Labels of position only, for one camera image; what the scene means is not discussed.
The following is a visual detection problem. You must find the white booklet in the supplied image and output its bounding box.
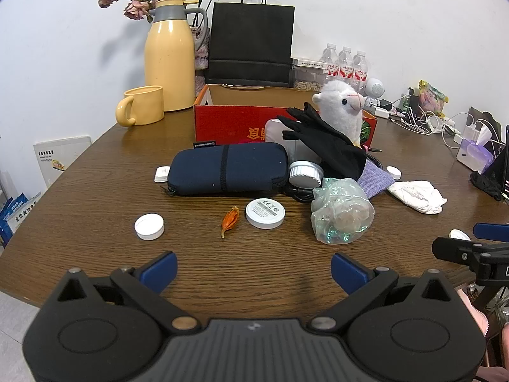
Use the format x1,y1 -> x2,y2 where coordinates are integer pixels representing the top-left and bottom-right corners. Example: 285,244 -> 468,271
34,136 -> 92,187

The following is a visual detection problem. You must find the black glove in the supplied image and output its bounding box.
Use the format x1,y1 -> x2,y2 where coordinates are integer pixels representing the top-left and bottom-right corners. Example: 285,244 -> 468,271
277,103 -> 367,180

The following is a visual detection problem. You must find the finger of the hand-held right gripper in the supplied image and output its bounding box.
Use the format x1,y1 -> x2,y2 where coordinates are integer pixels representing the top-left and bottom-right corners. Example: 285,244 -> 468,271
432,237 -> 509,265
473,223 -> 509,243

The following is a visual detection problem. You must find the person's pink clothing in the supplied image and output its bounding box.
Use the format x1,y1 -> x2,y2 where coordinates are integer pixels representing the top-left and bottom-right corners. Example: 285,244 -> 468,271
457,286 -> 509,382

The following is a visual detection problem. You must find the tangle of white cables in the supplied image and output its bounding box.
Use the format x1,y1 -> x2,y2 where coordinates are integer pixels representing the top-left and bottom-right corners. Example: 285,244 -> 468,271
392,95 -> 509,146

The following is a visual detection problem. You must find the blue printed packet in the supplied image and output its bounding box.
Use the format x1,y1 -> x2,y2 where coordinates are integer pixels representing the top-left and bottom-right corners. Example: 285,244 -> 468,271
0,192 -> 42,247

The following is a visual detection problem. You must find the black paper bag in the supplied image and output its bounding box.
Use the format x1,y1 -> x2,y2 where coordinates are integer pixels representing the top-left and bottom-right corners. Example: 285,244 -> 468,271
205,0 -> 296,87

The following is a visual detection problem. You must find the translucent plastic container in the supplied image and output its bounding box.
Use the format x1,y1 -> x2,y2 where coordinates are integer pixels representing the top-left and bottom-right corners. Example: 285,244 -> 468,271
264,117 -> 315,164

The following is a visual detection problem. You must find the red cardboard box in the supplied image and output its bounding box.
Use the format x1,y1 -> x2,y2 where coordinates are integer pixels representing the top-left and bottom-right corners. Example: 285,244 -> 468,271
194,84 -> 378,150

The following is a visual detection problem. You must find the flat white box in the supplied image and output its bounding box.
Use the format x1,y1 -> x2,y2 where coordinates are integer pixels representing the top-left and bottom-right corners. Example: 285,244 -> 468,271
291,56 -> 329,67

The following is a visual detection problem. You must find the white ribbed round lid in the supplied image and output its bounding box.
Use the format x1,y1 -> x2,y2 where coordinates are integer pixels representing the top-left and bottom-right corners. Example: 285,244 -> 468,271
288,160 -> 322,188

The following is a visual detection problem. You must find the orange dried petal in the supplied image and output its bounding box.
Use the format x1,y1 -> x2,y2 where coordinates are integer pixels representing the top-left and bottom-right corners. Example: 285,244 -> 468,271
220,206 -> 240,239

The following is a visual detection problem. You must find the white round disc device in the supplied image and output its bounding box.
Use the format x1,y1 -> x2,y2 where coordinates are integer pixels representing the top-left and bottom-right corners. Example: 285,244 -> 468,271
245,198 -> 286,230

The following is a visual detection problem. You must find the white alpaca plush toy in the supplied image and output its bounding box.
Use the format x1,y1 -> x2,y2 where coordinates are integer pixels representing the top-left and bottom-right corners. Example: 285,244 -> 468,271
312,80 -> 367,146

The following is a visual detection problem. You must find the brown bag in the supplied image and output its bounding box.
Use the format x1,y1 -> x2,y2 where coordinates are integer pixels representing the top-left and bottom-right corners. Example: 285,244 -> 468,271
469,107 -> 502,136

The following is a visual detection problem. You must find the white astronaut figure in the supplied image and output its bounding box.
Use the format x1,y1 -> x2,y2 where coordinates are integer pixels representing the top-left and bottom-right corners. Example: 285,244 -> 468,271
363,78 -> 386,108

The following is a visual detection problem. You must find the purple tissue pack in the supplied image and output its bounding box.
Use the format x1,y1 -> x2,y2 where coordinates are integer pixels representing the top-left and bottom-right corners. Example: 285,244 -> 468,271
456,123 -> 496,168

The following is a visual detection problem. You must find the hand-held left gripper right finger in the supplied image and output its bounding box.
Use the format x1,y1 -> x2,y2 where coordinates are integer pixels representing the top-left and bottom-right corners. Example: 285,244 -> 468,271
308,251 -> 454,333

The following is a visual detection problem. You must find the navy zip pouch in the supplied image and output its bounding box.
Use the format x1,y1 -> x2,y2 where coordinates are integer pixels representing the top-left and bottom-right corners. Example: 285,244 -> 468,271
161,142 -> 289,197

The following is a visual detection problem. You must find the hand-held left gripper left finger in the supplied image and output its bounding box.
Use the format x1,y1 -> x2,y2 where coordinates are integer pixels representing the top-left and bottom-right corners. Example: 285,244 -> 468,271
57,251 -> 201,334

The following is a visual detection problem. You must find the large white bottle cap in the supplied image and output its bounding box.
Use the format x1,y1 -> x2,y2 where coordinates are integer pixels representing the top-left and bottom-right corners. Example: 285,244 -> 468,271
134,214 -> 165,241

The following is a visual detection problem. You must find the white cloth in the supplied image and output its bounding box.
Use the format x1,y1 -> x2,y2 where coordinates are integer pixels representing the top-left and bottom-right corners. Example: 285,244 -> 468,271
387,180 -> 448,216

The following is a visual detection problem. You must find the crumpled clear plastic bag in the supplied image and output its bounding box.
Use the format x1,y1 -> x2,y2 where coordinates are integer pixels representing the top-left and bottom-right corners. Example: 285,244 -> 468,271
311,177 -> 375,244

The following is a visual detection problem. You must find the yellow mug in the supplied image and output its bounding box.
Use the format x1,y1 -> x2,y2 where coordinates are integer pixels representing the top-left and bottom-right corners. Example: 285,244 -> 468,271
115,86 -> 165,127

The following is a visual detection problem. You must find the clear jar of seeds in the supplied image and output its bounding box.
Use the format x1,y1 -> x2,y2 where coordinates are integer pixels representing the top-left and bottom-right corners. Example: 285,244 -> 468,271
292,66 -> 329,91

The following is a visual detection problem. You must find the purple fabric pouch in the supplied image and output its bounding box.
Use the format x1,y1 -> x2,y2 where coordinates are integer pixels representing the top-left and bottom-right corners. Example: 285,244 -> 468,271
357,161 -> 395,200

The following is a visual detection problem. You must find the pink glass vase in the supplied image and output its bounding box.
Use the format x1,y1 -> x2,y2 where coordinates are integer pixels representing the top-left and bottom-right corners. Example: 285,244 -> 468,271
193,26 -> 210,97

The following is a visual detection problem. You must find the yellow snack packet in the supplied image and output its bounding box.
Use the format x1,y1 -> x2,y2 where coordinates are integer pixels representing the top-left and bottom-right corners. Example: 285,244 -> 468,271
417,81 -> 449,117

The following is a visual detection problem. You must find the yellow thermos jug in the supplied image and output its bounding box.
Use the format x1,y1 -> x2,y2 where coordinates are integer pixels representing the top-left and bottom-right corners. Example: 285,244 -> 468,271
144,0 -> 209,112

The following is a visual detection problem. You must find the black cloth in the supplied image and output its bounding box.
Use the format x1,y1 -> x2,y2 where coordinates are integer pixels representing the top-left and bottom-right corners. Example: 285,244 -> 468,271
470,169 -> 506,202

